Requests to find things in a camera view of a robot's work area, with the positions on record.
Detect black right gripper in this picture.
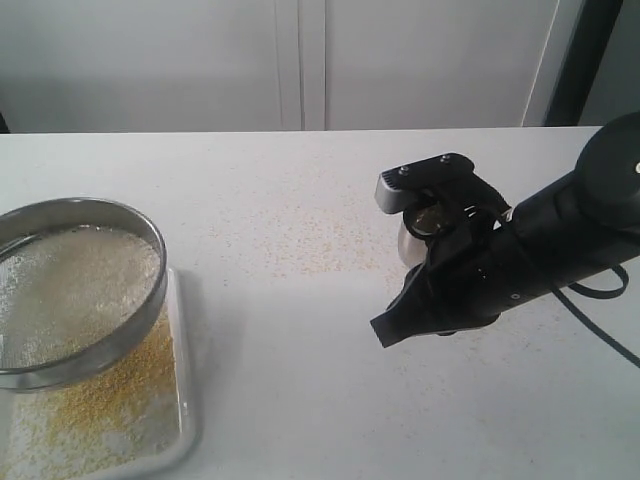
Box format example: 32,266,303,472
370,153,555,348

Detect small stainless steel cup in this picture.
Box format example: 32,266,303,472
398,203,449,269

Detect round steel mesh sieve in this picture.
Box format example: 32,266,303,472
1,197,168,392

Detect clear glass bowl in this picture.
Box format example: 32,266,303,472
1,270,198,479

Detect fine yellow sieved grains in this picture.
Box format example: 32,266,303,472
1,312,179,479

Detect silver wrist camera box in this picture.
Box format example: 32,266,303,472
374,165,423,215

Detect black camera cable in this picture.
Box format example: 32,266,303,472
402,194,640,364

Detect dark vertical post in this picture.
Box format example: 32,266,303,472
543,0,623,127

